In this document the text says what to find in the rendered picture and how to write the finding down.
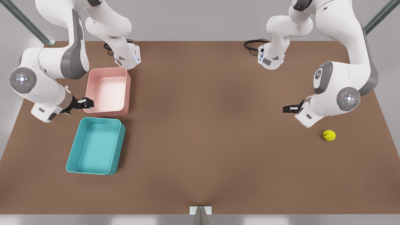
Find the silver frame post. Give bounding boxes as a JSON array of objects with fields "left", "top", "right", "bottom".
[
  {"left": 189, "top": 206, "right": 212, "bottom": 225},
  {"left": 0, "top": 0, "right": 56, "bottom": 46},
  {"left": 364, "top": 0, "right": 400, "bottom": 35}
]

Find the black cable loop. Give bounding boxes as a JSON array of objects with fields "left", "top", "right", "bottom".
[
  {"left": 104, "top": 39, "right": 134, "bottom": 57},
  {"left": 244, "top": 39, "right": 270, "bottom": 57}
]

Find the teal rectangular bin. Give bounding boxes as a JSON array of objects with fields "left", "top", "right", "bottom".
[{"left": 66, "top": 117, "right": 126, "bottom": 175}]

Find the pink rectangular bin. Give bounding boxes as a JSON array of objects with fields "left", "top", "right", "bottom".
[{"left": 84, "top": 67, "right": 131, "bottom": 118}]

